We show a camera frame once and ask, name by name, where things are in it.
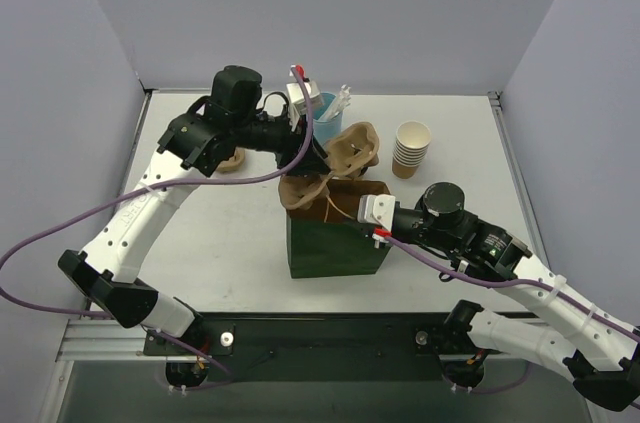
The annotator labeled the pulp cup carrier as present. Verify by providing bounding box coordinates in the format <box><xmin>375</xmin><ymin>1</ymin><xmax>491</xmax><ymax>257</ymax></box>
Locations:
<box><xmin>278</xmin><ymin>122</ymin><xmax>380</xmax><ymax>210</ymax></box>

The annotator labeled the brown paper bag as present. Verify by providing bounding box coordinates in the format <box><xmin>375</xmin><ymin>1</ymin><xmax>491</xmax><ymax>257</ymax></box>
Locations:
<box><xmin>286</xmin><ymin>179</ymin><xmax>390</xmax><ymax>279</ymax></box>

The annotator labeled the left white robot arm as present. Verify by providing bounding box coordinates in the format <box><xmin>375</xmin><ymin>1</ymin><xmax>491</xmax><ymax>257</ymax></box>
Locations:
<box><xmin>58</xmin><ymin>65</ymin><xmax>329</xmax><ymax>354</ymax></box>

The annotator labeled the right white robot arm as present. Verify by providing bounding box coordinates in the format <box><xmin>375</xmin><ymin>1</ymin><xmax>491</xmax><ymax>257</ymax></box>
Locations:
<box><xmin>357</xmin><ymin>182</ymin><xmax>639</xmax><ymax>412</ymax></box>

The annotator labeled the light blue cylindrical container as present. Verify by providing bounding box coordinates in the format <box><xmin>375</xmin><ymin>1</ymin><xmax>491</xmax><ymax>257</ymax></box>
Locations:
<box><xmin>313</xmin><ymin>92</ymin><xmax>342</xmax><ymax>146</ymax></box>

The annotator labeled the stack of pulp cup carriers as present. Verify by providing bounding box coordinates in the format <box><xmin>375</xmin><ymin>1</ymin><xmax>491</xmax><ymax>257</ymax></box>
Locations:
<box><xmin>216</xmin><ymin>148</ymin><xmax>246</xmax><ymax>174</ymax></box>

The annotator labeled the stack of brown paper cups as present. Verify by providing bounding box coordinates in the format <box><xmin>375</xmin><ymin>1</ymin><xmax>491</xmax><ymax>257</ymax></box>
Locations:
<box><xmin>392</xmin><ymin>121</ymin><xmax>432</xmax><ymax>179</ymax></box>

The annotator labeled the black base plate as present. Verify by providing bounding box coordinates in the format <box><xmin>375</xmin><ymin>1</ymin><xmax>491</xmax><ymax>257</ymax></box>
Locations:
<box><xmin>144</xmin><ymin>311</ymin><xmax>504</xmax><ymax>384</ymax></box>

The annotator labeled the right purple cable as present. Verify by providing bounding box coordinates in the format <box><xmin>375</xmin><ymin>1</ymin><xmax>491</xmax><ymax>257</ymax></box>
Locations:
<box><xmin>384</xmin><ymin>235</ymin><xmax>640</xmax><ymax>397</ymax></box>

